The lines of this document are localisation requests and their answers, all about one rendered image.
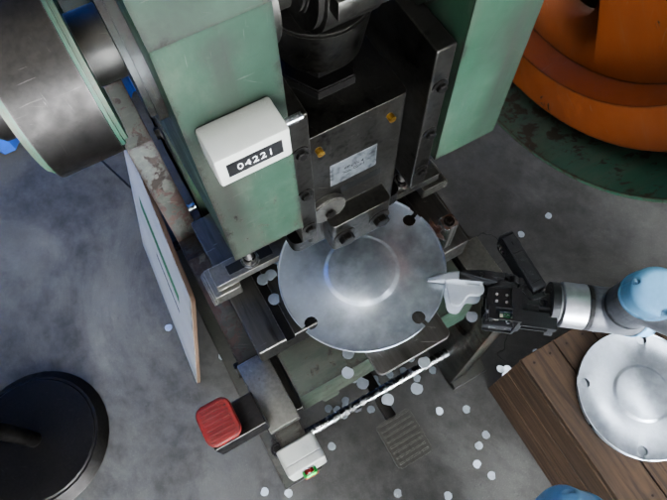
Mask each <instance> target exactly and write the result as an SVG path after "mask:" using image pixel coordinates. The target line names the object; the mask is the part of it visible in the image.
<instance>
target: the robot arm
mask: <svg viewBox="0 0 667 500"><path fill-rule="evenodd" d="M496 247H497V250H498V251H499V253H500V255H501V256H502V257H503V258H504V260H505V262H506V263H507V265H508V267H509V268H510V270H511V271H512V273H513V274H508V273H502V272H493V271H486V270H465V271H455V272H448V273H442V274H438V275H435V276H432V277H430V278H428V282H430V283H439V284H442V283H445V284H446V288H445V292H444V298H445V303H446V308H447V311H448V312H449V313H452V314H457V313H459V312H460V310H461V309H462V307H463V306H464V305H465V304H473V305H474V304H477V303H478V302H479V301H480V299H483V301H482V307H481V308H480V319H481V330H485V331H493V332H501V333H509V334H512V333H513V332H514V331H518V329H527V330H535V331H543V335H549V336H551V335H552V334H553V332H555V331H556V330H557V326H558V327H565V328H573V329H580V330H588V331H596V332H604V333H612V334H620V335H624V336H628V337H636V336H640V337H649V336H652V335H653V334H654V333H655V332H656V331H657V332H659V333H661V334H664V335H666V336H667V269H665V268H662V267H647V268H644V269H642V270H638V271H635V272H633V273H631V274H629V275H627V276H626V277H625V278H624V279H623V280H622V281H620V282H619V283H617V284H615V285H614V286H612V287H601V286H592V285H584V284H576V283H568V282H561V283H556V282H549V283H548V285H547V287H546V283H545V282H544V280H543V279H542V277H541V275H540V274H539V272H538V271H537V269H536V267H535V266H534V264H533V263H532V261H531V259H530V258H529V256H528V255H527V253H526V252H525V250H524V248H523V247H522V245H521V243H520V241H519V239H518V238H517V237H516V236H515V234H514V233H513V231H509V232H507V233H504V234H502V235H500V236H499V238H498V241H497V244H496ZM545 287H546V290H545V293H544V292H543V290H544V289H545ZM490 328H496V329H490ZM498 329H503V330H498ZM535 500H602V499H601V498H599V497H598V496H597V495H595V494H593V493H591V492H588V491H582V490H579V489H577V488H575V487H572V486H569V485H564V484H560V485H554V486H552V487H549V488H548V489H546V490H545V491H543V492H542V493H541V494H540V495H539V496H538V497H537V498H536V499H535Z"/></svg>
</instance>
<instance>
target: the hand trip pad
mask: <svg viewBox="0 0 667 500"><path fill-rule="evenodd" d="M196 420H197V423H198V425H199V427H200V430H201V433H202V435H203V437H204V439H205V441H206V443H207V444H208V445H209V446H211V447H220V446H222V445H224V444H225V443H227V442H229V441H231V440H232V439H234V438H236V437H238V436H239V434H240V433H241V423H240V421H239V420H238V418H237V416H236V414H235V412H234V409H233V407H232V405H231V403H230V402H229V401H228V399H226V398H224V397H219V398H216V399H214V400H213V401H211V402H209V403H207V404H205V405H204V406H202V407H200V408H199V409H198V410H197V412H196Z"/></svg>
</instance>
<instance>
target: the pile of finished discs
mask: <svg viewBox="0 0 667 500"><path fill-rule="evenodd" d="M576 385H577V396H578V400H579V404H580V407H581V410H582V412H583V414H584V416H585V418H586V420H587V422H588V423H589V425H592V429H593V430H594V432H595V433H596V434H597V435H598V436H599V437H600V438H601V439H602V440H603V441H604V442H605V443H607V444H608V445H609V446H611V447H612V448H613V449H615V450H617V451H618V452H620V453H622V454H624V455H627V456H629V457H632V458H635V459H639V460H645V461H664V460H667V340H666V339H664V338H662V337H659V336H657V335H654V334H653V335H652V336H649V337H640V336H636V337H628V336H624V335H620V334H610V335H607V336H605V337H603V338H602V339H600V340H599V341H597V342H596V343H595V344H594V345H593V346H592V347H591V348H590V349H589V350H588V351H587V353H586V354H585V356H584V357H583V359H582V361H581V363H580V366H579V369H578V374H577V383H576Z"/></svg>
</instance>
